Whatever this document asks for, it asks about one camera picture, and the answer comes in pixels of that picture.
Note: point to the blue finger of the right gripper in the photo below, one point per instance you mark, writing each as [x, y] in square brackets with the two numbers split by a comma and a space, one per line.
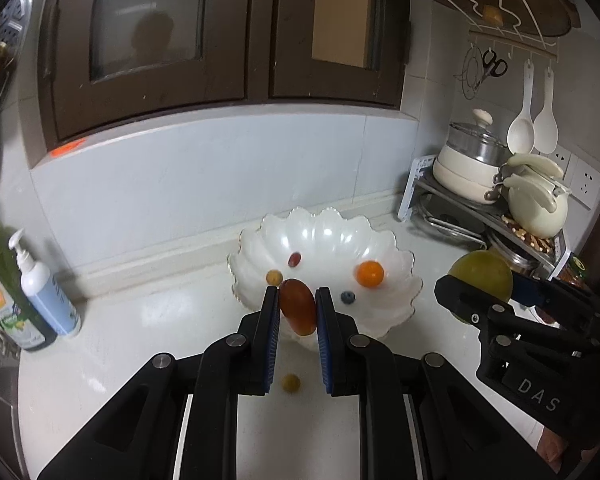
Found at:
[533, 292]
[467, 302]

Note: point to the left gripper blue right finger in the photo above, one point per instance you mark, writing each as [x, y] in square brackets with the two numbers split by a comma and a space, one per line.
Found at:
[326, 327]

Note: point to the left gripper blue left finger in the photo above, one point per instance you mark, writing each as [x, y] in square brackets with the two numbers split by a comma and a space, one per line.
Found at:
[269, 331]

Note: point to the blueberry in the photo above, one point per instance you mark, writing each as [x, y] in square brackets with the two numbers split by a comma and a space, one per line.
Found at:
[347, 297]

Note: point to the red grape tomato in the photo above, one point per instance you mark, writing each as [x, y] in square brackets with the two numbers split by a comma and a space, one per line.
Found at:
[294, 259]
[298, 306]

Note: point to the green apple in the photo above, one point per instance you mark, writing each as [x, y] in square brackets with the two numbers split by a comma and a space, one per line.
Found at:
[486, 271]

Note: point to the yellow longan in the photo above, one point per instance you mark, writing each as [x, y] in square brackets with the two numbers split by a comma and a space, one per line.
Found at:
[291, 383]
[274, 278]

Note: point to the person's right hand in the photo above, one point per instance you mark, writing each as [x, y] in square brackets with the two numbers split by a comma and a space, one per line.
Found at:
[557, 453]

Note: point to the stainless steel pot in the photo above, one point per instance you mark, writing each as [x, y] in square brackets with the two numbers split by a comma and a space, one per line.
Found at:
[516, 258]

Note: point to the metal counter shelf rack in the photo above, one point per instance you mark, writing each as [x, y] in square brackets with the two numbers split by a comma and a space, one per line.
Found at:
[552, 253]

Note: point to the glass jar of sauce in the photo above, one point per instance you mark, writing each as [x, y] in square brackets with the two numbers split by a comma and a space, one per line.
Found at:
[574, 271]

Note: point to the white scalloped fruit bowl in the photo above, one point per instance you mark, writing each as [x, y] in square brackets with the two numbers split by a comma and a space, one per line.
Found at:
[331, 248]

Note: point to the cream ceramic kettle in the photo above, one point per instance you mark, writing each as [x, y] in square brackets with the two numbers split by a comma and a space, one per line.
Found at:
[536, 196]

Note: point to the cream pot with glass lid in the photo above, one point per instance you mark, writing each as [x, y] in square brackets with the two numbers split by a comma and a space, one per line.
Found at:
[471, 159]

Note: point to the white rice spoon left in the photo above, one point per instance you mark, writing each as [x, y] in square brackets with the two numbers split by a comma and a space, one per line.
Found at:
[520, 133]

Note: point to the white rice spoon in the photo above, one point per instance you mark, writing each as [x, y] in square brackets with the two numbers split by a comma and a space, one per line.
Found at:
[520, 133]
[545, 125]

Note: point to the white rice spoon right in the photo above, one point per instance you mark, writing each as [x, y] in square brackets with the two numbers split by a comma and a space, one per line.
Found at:
[545, 125]

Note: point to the black scissors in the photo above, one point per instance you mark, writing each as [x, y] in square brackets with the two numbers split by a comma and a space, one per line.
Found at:
[478, 66]

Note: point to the white pump lotion bottle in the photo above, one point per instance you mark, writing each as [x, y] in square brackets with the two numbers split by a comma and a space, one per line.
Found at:
[41, 288]

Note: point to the small chrome faucet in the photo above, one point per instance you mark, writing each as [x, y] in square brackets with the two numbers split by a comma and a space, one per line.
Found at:
[8, 348]

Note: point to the green dish soap bottle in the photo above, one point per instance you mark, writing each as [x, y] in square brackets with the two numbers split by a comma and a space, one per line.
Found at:
[19, 320]

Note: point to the round steel steamer plate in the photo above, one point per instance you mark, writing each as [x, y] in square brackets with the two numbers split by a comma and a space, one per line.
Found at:
[14, 20]

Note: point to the white wall power outlets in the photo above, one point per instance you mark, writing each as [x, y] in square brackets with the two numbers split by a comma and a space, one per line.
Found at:
[582, 179]

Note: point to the dark wooden window frame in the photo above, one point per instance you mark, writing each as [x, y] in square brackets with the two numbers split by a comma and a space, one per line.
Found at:
[106, 63]

